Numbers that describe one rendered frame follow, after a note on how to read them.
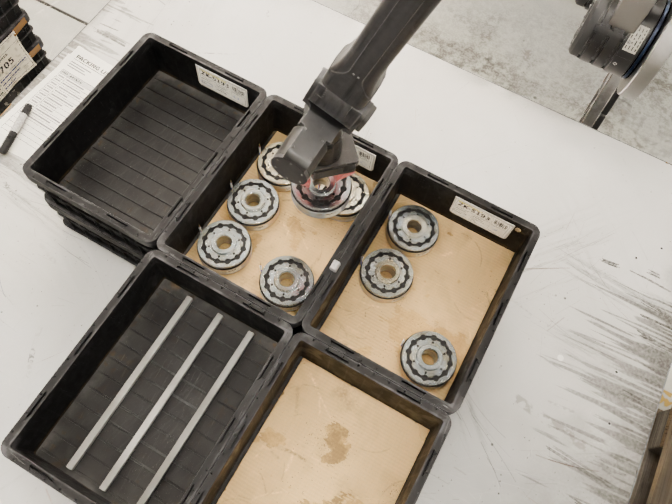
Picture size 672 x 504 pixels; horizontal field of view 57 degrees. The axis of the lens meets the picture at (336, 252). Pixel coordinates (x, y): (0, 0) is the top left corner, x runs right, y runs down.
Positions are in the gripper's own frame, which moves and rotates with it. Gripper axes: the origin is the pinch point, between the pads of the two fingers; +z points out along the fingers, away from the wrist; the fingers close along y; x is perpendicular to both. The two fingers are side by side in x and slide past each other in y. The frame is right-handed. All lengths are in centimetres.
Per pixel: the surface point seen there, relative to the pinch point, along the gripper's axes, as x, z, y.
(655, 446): -58, 100, 92
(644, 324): -31, 36, 66
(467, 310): -22.3, 22.3, 24.0
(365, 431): -39.3, 21.4, -1.2
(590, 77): 81, 109, 136
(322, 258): -5.4, 21.9, -0.6
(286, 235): 1.0, 21.9, -6.4
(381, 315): -19.4, 21.9, 7.5
